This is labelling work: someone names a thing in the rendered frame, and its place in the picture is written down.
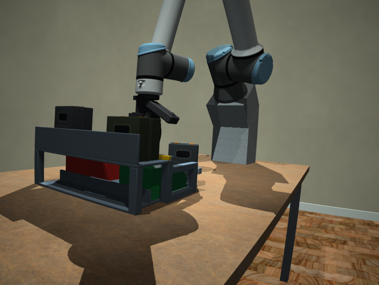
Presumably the yellow flat bar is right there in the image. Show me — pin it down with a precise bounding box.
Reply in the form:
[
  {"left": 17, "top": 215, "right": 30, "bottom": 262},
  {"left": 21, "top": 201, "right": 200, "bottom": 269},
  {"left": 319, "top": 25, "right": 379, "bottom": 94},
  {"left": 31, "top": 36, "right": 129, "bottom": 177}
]
[{"left": 159, "top": 155, "right": 171, "bottom": 161}]

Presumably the olive green case with orange latches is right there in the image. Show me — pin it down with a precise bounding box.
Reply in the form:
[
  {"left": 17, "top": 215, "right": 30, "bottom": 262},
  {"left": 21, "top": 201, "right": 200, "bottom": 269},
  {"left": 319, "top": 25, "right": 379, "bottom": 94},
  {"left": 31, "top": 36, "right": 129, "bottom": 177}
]
[{"left": 106, "top": 116, "right": 161, "bottom": 162}]

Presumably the green open bin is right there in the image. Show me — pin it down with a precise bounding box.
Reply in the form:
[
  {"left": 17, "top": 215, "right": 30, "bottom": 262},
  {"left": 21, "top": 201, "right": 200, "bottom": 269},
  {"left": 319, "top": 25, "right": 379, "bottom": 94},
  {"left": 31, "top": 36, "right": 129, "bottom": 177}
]
[{"left": 119, "top": 165, "right": 187, "bottom": 201}]

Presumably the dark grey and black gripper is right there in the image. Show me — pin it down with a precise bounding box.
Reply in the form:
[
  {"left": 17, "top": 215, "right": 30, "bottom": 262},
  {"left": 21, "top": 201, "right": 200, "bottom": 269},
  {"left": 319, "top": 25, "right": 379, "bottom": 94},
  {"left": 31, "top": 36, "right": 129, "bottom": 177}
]
[{"left": 129, "top": 94, "right": 160, "bottom": 119}]

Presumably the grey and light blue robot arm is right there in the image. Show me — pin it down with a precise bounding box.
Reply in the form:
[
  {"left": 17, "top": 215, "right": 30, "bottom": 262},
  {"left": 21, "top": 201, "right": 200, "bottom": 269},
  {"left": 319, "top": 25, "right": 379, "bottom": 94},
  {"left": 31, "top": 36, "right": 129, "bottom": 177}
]
[{"left": 135, "top": 0, "right": 273, "bottom": 124}]

